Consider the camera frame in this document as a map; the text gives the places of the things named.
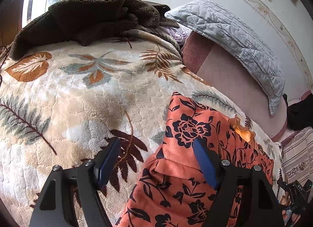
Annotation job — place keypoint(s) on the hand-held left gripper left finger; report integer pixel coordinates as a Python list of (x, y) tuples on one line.
[(108, 161)]

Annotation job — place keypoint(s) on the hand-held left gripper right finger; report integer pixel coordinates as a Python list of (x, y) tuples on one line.
[(205, 162)]

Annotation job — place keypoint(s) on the orange black floral garment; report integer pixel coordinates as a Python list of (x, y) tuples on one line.
[(185, 124)]

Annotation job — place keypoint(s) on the striped pillow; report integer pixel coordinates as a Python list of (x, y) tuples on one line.
[(298, 153)]

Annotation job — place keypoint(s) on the cream leaf print blanket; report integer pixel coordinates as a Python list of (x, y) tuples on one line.
[(73, 99)]

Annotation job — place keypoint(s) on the black cloth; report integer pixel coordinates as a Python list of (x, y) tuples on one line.
[(300, 114)]

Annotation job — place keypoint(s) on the pink bed sheet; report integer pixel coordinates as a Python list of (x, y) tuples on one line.
[(225, 75)]

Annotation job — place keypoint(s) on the grey quilted pillow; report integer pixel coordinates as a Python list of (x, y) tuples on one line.
[(232, 38)]

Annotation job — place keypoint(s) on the purple patterned cloth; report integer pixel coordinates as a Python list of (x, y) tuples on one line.
[(176, 32)]

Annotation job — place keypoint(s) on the brown fleece garment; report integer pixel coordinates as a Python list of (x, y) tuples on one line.
[(85, 16)]

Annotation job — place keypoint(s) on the wooden window frame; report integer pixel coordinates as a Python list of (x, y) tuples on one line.
[(9, 16)]

